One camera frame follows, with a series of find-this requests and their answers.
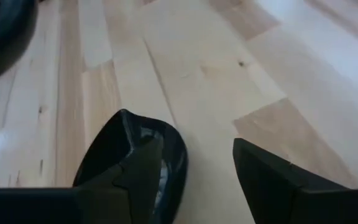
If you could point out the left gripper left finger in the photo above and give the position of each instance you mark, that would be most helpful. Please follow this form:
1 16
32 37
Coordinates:
135 186

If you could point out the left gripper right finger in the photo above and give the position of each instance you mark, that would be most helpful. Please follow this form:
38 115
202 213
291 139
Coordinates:
266 186

